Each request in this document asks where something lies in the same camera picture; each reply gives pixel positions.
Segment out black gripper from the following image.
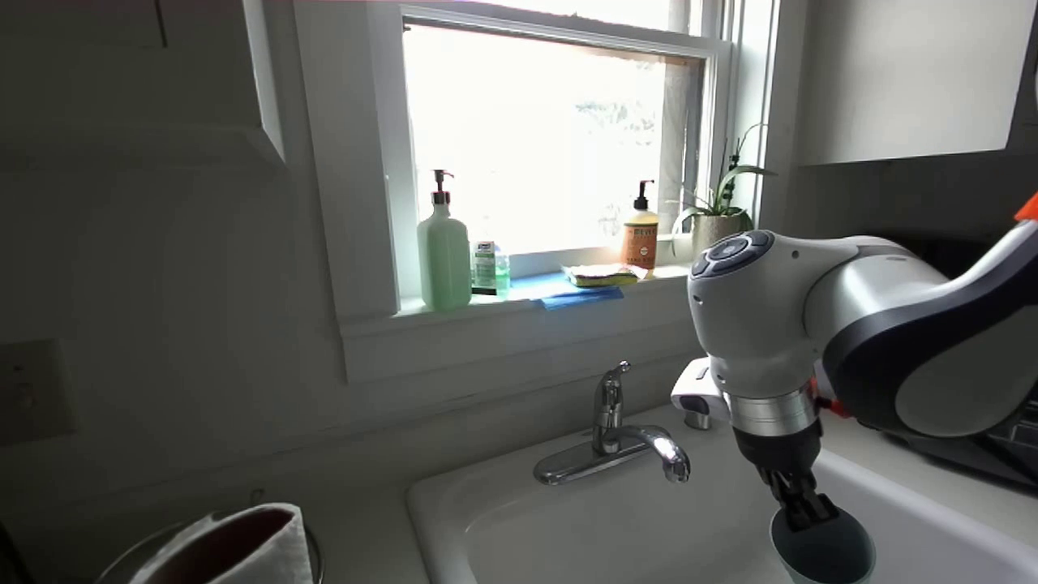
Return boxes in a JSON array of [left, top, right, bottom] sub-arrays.
[[755, 420, 842, 533]]

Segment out teal plastic cup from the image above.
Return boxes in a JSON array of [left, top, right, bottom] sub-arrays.
[[769, 500, 880, 584]]

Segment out chrome sink faucet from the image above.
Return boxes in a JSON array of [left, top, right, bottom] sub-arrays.
[[530, 357, 697, 488]]

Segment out white kitchen sink basin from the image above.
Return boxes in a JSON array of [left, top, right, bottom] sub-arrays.
[[403, 403, 1038, 584]]

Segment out potted orchid plant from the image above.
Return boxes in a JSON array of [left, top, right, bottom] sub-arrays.
[[673, 120, 778, 262]]

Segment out yellow sponge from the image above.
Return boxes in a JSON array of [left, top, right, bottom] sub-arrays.
[[562, 259, 646, 292]]

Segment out amber soap pump bottle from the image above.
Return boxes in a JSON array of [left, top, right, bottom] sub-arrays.
[[620, 175, 666, 274]]

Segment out small green jar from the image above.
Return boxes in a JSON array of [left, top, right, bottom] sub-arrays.
[[469, 235, 515, 298]]

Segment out green soap pump bottle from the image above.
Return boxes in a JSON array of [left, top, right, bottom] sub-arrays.
[[414, 166, 477, 316]]

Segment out white upper cabinet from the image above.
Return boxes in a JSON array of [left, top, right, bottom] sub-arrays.
[[796, 0, 1038, 168], [0, 0, 292, 168]]

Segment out white framed window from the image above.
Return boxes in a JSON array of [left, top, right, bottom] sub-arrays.
[[366, 0, 784, 316]]

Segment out steel canister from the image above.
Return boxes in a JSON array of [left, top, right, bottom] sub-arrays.
[[95, 515, 325, 584]]

